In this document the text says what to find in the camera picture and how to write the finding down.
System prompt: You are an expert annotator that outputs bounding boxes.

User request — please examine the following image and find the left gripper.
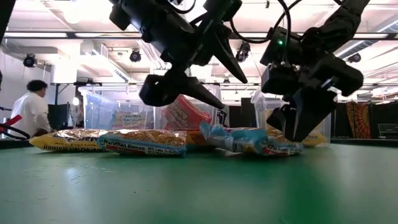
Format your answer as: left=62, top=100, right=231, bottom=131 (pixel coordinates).
left=138, top=17, right=249, bottom=110

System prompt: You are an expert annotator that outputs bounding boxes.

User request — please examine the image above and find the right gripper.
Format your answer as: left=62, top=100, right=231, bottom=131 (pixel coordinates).
left=260, top=55, right=364, bottom=143

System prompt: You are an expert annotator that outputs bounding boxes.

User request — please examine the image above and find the red spicy noodle packet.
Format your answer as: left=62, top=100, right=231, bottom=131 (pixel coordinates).
left=163, top=94, right=213, bottom=131

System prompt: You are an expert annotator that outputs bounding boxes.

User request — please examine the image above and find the clear plastic bin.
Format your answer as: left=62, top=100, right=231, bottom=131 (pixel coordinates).
left=78, top=85, right=157, bottom=131
left=154, top=83, right=230, bottom=132
left=250, top=88, right=332, bottom=148

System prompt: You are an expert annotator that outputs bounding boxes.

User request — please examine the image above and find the black partition panel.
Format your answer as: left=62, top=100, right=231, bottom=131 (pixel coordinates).
left=240, top=97, right=256, bottom=128

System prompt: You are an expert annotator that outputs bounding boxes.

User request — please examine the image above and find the black ceiling spotlight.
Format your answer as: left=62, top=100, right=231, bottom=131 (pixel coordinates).
left=22, top=53, right=38, bottom=68
left=129, top=49, right=142, bottom=63
left=347, top=52, right=363, bottom=64
left=235, top=40, right=251, bottom=63

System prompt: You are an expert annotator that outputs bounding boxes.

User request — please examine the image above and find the small clear container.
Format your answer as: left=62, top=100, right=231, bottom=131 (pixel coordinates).
left=377, top=123, right=398, bottom=139

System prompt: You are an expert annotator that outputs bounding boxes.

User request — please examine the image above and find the black computer monitor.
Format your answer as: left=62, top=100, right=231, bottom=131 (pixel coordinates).
left=47, top=102, right=71, bottom=131

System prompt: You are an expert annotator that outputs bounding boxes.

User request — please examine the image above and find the person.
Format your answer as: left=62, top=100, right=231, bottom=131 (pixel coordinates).
left=9, top=79, right=52, bottom=138

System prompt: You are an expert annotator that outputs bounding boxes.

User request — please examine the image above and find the red bar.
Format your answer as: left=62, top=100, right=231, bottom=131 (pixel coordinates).
left=0, top=114, right=24, bottom=132

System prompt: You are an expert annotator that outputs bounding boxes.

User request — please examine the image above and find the patterned wall tapestry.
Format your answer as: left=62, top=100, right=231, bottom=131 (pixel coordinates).
left=346, top=101, right=373, bottom=139

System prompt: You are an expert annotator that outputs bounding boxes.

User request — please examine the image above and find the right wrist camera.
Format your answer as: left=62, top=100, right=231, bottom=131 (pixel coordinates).
left=260, top=26, right=304, bottom=68

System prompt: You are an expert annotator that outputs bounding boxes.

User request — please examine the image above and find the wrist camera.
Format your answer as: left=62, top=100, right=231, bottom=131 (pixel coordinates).
left=203, top=0, right=243, bottom=23
left=260, top=26, right=304, bottom=68

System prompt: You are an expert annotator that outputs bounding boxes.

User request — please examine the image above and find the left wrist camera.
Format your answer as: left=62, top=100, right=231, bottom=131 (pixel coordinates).
left=203, top=0, right=243, bottom=23

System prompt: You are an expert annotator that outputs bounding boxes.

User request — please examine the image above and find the black camera cable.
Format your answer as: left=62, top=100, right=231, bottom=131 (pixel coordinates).
left=229, top=0, right=304, bottom=44

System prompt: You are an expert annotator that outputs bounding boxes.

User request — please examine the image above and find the black horizontal frame bar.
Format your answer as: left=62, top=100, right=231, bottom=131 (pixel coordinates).
left=50, top=81, right=398, bottom=87

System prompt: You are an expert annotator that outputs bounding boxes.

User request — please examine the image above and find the black looped cable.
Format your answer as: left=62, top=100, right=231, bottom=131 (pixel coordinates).
left=0, top=123, right=32, bottom=141

